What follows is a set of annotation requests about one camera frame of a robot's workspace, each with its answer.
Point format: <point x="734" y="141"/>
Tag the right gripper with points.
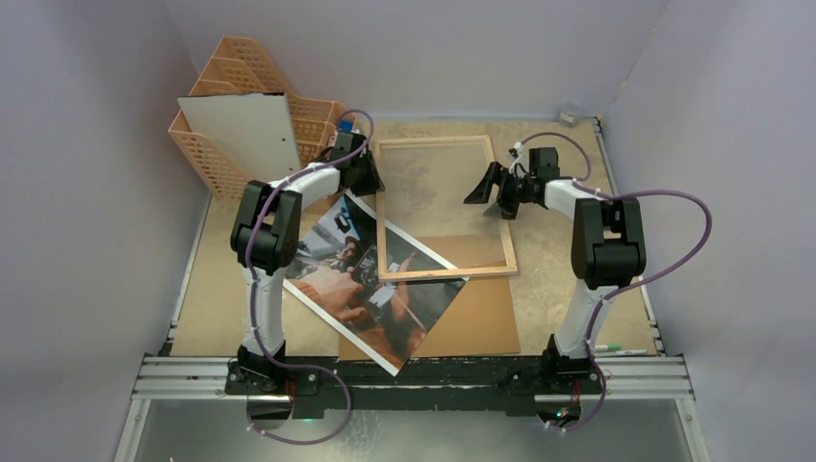
<point x="504" y="189"/>

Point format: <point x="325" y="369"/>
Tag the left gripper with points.
<point x="372" y="184"/>

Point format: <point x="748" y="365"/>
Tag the printed photo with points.
<point x="337" y="274"/>

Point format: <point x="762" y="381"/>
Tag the brown cardboard backing board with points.
<point x="480" y="320"/>

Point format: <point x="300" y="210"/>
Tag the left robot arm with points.
<point x="265" y="238"/>

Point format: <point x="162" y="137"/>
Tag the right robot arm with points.
<point x="608" y="248"/>

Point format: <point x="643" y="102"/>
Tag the small clear jar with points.
<point x="570" y="114"/>

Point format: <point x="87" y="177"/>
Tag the white board in organizer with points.
<point x="254" y="130"/>

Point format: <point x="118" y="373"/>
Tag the orange plastic desk organizer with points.
<point x="242" y="65"/>

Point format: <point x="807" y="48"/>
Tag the white marker pen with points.
<point x="631" y="352"/>

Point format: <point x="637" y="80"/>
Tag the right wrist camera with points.
<point x="516" y="152"/>

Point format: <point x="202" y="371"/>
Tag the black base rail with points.
<point x="513" y="385"/>

